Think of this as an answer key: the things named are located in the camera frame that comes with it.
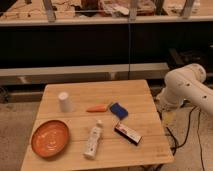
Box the white plastic bottle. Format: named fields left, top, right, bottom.
left=83, top=120, right=103, bottom=160

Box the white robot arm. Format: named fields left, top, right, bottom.
left=157, top=63, right=213, bottom=116

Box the black floor cable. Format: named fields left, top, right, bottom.
left=165, top=105, right=206, bottom=171

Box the blue sponge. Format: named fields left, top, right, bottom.
left=110, top=103, right=128, bottom=120

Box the white paper cup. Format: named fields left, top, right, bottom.
left=58, top=92, right=73, bottom=113

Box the black equipment box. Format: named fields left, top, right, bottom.
left=167, top=48, right=213, bottom=73

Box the long workbench with frame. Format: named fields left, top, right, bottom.
left=0, top=0, right=213, bottom=101

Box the orange ceramic bowl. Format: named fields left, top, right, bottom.
left=31, top=120, right=70, bottom=158

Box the black red white box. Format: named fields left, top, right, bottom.
left=114, top=122, right=142, bottom=145

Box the orange toy carrot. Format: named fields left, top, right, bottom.
left=86, top=104, right=109, bottom=113

